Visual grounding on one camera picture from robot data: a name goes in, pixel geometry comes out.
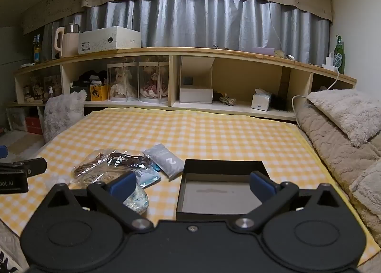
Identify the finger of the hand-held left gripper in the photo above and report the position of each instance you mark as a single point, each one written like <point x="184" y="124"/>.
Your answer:
<point x="29" y="166"/>
<point x="3" y="152"/>

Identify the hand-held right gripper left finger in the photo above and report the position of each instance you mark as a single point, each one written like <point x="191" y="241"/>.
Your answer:
<point x="122" y="185"/>

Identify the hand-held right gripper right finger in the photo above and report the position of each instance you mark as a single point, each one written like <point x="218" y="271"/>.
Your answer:
<point x="262" y="186"/>

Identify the clear bag with white contents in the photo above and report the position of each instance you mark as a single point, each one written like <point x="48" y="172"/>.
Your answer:
<point x="137" y="200"/>

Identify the blue packet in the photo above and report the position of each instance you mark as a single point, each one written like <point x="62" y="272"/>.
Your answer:
<point x="148" y="176"/>

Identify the clear bag of rubber bands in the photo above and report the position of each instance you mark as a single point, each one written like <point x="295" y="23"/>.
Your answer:
<point x="95" y="178"/>

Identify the black cardboard box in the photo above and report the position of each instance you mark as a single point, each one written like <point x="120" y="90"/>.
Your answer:
<point x="218" y="195"/>

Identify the grey packet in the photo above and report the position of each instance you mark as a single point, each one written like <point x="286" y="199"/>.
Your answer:
<point x="167" y="160"/>

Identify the red box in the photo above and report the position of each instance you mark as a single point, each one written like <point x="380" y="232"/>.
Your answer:
<point x="34" y="125"/>

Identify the grey fluffy pillow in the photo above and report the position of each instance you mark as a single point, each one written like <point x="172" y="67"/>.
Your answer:
<point x="62" y="115"/>

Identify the small figurines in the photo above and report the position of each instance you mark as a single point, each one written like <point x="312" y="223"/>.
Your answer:
<point x="41" y="90"/>

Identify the beige quilted blanket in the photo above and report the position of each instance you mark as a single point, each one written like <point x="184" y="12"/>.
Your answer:
<point x="336" y="154"/>

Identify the yellow checked blanket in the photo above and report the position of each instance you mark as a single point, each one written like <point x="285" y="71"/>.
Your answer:
<point x="184" y="133"/>

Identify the black fluffy item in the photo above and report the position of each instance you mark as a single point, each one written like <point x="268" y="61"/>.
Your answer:
<point x="279" y="102"/>

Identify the white tissue box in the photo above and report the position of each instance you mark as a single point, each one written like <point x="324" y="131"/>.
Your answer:
<point x="261" y="101"/>

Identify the yellow printed box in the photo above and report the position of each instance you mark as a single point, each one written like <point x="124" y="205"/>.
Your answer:
<point x="98" y="93"/>

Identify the white doll in display case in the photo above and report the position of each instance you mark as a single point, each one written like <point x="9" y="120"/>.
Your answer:
<point x="122" y="85"/>

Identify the pink doll in display case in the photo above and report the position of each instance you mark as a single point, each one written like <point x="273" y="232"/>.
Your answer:
<point x="153" y="85"/>

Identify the pile of black items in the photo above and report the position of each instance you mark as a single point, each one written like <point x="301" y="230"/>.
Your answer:
<point x="87" y="78"/>

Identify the wooden shelf unit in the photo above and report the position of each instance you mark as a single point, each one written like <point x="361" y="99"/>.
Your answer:
<point x="238" y="82"/>

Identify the dark bottle with blue label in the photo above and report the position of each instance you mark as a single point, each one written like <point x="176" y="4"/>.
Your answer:
<point x="37" y="51"/>

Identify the beige fluffy cushion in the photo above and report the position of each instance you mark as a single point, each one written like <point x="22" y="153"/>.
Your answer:
<point x="345" y="112"/>

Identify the open white cardboard box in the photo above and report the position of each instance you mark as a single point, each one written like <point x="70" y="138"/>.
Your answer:
<point x="195" y="93"/>

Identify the cream electric kettle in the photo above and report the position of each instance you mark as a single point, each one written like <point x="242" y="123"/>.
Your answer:
<point x="67" y="45"/>

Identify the white charger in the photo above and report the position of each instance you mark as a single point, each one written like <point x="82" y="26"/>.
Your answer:
<point x="332" y="63"/>

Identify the white rectangular box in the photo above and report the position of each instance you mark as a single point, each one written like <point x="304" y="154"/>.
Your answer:
<point x="110" y="39"/>

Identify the green glass bottle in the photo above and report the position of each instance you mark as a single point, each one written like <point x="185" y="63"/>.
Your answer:
<point x="339" y="57"/>

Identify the silver curtain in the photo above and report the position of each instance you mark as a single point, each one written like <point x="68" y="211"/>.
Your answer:
<point x="190" y="23"/>

